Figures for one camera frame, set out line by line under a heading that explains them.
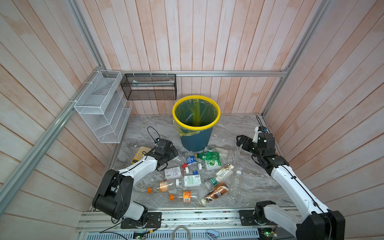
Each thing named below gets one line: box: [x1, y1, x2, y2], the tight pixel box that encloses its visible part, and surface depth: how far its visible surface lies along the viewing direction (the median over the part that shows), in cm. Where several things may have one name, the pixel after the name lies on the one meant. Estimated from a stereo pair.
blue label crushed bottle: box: [186, 156, 199, 175], surface depth 92 cm
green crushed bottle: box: [195, 151, 221, 164], surface depth 92 cm
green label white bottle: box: [183, 174, 202, 187], surface depth 85 cm
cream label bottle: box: [215, 163, 235, 183], surface depth 87 cm
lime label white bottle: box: [205, 160, 221, 171], surface depth 91 cm
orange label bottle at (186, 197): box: [169, 191, 200, 203], surface depth 80 cm
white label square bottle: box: [164, 166, 182, 180], surface depth 87 cm
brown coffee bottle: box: [201, 182, 229, 206], surface depth 80 cm
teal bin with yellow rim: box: [172, 95, 222, 152], surface depth 92 cm
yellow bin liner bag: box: [172, 99, 218, 137], surface depth 95 cm
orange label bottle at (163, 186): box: [146, 180, 174, 194], surface depth 81 cm
